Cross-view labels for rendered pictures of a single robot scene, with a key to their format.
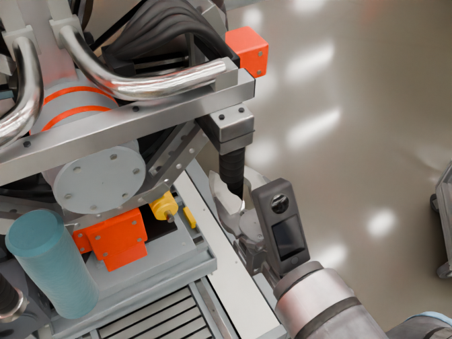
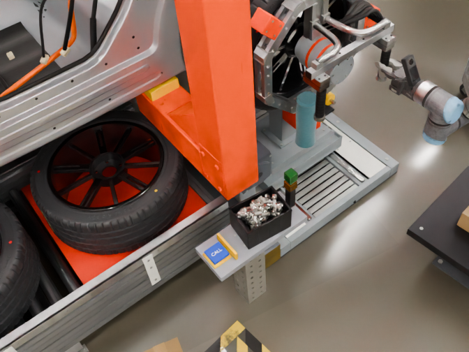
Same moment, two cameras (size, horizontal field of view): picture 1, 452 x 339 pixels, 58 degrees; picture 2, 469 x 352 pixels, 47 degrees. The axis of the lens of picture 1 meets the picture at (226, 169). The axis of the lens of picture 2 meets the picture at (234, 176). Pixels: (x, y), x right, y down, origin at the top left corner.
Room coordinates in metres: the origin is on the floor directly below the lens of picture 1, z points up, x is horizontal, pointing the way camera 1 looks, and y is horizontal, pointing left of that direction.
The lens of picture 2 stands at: (-1.17, 0.76, 2.22)
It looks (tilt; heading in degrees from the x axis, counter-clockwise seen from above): 51 degrees down; 355
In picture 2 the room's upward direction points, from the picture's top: 6 degrees counter-clockwise
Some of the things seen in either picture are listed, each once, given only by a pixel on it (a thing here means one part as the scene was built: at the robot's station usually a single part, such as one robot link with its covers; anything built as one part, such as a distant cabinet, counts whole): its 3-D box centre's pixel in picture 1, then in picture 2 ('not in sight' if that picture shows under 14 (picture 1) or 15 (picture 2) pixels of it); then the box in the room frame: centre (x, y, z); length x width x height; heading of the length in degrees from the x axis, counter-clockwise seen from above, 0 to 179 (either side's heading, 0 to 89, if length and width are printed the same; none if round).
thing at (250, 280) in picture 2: not in sight; (248, 266); (-0.05, 0.64, 0.21); 0.10 x 0.10 x 0.42; 28
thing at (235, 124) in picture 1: (221, 115); (382, 38); (0.41, 0.01, 0.93); 0.09 x 0.05 x 0.05; 28
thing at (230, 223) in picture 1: (237, 216); (391, 73); (0.32, -0.02, 0.83); 0.09 x 0.05 x 0.02; 36
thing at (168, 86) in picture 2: not in sight; (156, 82); (0.63, 0.90, 0.71); 0.14 x 0.14 x 0.05; 28
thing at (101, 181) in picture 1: (83, 136); (324, 57); (0.45, 0.22, 0.85); 0.21 x 0.14 x 0.14; 28
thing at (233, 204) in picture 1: (221, 202); (382, 72); (0.36, 0.01, 0.81); 0.09 x 0.03 x 0.06; 36
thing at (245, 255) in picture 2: not in sight; (252, 234); (-0.04, 0.62, 0.44); 0.43 x 0.17 x 0.03; 118
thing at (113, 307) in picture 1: (122, 252); (283, 144); (0.66, 0.33, 0.13); 0.50 x 0.36 x 0.10; 118
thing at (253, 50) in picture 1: (237, 56); (365, 16); (0.67, -0.02, 0.85); 0.09 x 0.08 x 0.07; 118
